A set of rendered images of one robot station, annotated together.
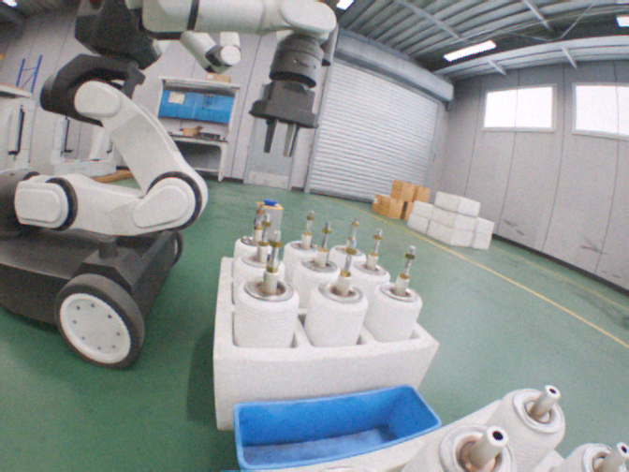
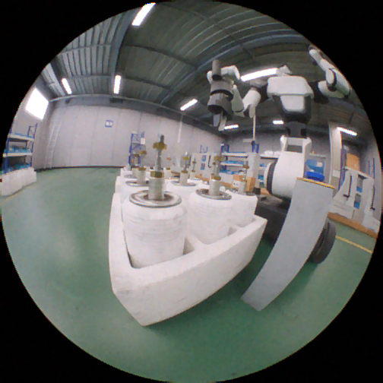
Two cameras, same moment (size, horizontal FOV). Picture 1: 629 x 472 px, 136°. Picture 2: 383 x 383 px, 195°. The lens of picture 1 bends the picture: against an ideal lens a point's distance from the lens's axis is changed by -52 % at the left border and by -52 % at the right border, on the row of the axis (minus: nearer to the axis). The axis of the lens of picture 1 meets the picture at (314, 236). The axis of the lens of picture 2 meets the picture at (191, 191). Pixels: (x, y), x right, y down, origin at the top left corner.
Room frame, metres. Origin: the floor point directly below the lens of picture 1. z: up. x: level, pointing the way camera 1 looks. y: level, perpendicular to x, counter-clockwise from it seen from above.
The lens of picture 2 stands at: (0.81, -0.09, 0.30)
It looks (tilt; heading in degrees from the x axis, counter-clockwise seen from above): 12 degrees down; 162
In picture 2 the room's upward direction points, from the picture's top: 7 degrees clockwise
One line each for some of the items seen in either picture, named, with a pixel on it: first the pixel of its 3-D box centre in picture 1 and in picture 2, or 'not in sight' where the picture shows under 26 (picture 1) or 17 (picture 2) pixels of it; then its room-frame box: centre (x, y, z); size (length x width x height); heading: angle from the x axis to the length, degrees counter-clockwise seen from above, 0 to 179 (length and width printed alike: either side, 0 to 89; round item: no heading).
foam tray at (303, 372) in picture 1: (305, 331); (178, 232); (0.50, -0.02, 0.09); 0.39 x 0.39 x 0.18; 19
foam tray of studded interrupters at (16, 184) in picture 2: not in sight; (11, 185); (0.14, -2.45, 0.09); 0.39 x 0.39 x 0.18; 26
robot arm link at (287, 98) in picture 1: (289, 90); (222, 99); (0.47, 0.09, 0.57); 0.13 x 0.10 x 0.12; 121
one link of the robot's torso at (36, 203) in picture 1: (56, 199); not in sight; (0.47, 0.73, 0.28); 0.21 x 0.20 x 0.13; 110
